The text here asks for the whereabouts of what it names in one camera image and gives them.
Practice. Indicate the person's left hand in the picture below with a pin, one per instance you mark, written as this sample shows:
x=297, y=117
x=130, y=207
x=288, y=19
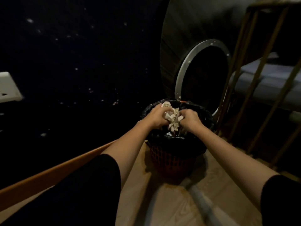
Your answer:
x=156, y=116

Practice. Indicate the person's right hand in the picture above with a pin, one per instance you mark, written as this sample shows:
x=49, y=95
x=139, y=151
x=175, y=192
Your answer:
x=191, y=119

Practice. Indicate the person's left fingers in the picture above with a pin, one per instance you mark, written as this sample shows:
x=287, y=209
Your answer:
x=164, y=112

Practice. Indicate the person's right fingers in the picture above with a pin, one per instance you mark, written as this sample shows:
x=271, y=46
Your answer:
x=184, y=120

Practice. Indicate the white paper scraps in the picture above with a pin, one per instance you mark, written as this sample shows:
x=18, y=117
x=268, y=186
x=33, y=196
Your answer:
x=173, y=120

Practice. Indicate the person's left forearm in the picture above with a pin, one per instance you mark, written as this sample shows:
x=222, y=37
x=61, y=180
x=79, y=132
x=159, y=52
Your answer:
x=128, y=148

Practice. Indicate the person's right forearm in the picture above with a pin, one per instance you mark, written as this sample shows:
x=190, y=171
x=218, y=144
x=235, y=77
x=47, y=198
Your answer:
x=231, y=160

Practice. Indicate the black bin liner bag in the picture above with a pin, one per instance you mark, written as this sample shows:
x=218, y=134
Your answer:
x=175, y=136

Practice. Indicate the red plastic waste basket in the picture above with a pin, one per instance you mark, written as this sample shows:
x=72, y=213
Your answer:
x=172, y=161

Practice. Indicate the dark curved wooden panel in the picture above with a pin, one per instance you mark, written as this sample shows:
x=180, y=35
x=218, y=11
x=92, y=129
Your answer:
x=188, y=32

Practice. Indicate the grey blue mattress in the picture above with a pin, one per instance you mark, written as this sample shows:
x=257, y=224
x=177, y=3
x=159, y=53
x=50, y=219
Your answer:
x=270, y=79

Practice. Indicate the orange wooden baseboard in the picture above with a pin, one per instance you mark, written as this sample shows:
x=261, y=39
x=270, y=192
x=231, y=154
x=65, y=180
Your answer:
x=51, y=172

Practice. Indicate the wooden bed ladder frame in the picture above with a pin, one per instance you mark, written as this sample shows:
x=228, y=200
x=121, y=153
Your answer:
x=261, y=79

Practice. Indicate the white wall socket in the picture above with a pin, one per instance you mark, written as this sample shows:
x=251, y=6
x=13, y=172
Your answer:
x=9, y=87

